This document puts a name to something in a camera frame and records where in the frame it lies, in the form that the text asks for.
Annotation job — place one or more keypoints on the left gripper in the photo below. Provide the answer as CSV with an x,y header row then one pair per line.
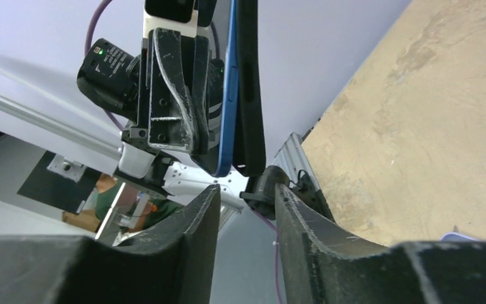
x,y
163,106

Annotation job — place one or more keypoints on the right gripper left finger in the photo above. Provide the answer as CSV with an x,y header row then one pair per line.
x,y
172,262

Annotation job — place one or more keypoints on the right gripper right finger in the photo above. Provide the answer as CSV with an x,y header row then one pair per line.
x,y
324,263

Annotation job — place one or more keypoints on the blue phone black screen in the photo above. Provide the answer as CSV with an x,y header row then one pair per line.
x,y
222,92

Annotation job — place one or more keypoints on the black phone case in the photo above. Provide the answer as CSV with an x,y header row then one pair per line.
x,y
249,143

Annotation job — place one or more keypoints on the lilac phone case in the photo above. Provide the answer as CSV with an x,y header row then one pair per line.
x,y
457,237

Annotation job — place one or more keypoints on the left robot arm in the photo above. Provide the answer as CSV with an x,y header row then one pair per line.
x,y
104,80

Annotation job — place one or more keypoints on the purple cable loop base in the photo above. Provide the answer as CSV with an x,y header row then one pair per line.
x,y
275,244

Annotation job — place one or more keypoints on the aluminium frame rail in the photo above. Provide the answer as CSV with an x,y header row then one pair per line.
x,y
55,126

